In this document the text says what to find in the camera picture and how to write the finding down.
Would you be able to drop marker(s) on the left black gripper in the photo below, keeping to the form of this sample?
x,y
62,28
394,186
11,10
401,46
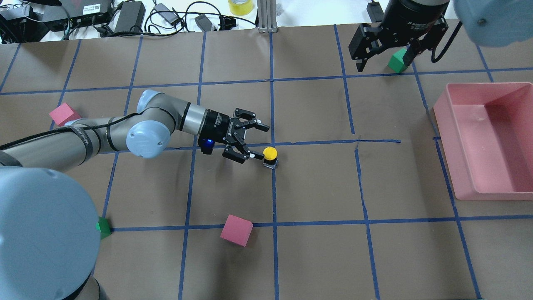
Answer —
x,y
217,123

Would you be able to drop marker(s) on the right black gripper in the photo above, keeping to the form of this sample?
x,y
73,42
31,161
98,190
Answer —
x,y
410,18

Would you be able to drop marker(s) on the yellow push button switch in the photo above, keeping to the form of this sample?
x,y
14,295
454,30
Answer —
x,y
270,159

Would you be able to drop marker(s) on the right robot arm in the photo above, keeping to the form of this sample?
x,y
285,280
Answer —
x,y
491,23

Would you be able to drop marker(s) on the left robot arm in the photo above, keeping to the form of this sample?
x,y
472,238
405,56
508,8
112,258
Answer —
x,y
50,232

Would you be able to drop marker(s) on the green cube near right gripper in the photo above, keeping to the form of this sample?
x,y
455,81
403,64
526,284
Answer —
x,y
396,62

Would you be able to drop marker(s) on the pink cube centre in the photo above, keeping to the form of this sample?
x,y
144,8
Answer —
x,y
236,230

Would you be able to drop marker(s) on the pink plastic bin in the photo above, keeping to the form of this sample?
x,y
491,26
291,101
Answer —
x,y
486,132

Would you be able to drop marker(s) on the black power adapter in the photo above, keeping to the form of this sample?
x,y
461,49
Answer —
x,y
204,23

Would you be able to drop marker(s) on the yellow tape roll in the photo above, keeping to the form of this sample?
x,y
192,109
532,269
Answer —
x,y
240,7

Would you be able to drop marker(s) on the green cube front left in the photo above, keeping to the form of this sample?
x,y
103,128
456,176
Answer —
x,y
103,227

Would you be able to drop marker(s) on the pink cube near left gripper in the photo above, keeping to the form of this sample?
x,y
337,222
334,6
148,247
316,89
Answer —
x,y
63,114

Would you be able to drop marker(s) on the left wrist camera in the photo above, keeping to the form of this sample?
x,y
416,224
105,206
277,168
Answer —
x,y
206,145

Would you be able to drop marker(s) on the aluminium frame post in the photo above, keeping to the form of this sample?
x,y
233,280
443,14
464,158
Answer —
x,y
266,16

